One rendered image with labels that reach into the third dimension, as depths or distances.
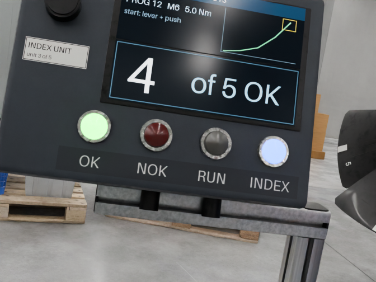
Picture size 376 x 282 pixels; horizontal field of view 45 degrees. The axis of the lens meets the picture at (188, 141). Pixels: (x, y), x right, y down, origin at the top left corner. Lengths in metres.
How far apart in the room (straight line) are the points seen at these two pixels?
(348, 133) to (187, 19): 0.97
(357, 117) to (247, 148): 0.95
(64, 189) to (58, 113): 3.13
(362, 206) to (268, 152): 0.63
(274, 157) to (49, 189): 3.16
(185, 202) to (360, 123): 0.91
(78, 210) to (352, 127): 2.46
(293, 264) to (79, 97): 0.27
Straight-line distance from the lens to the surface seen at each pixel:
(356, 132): 1.30
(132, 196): 0.44
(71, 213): 3.43
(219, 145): 0.37
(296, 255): 0.50
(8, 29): 7.85
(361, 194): 1.02
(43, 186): 3.50
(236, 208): 0.46
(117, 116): 0.38
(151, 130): 0.37
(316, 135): 9.26
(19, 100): 0.38
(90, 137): 0.37
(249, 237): 3.60
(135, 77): 0.38
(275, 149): 0.39
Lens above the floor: 1.17
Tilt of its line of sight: 8 degrees down
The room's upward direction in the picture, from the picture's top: 9 degrees clockwise
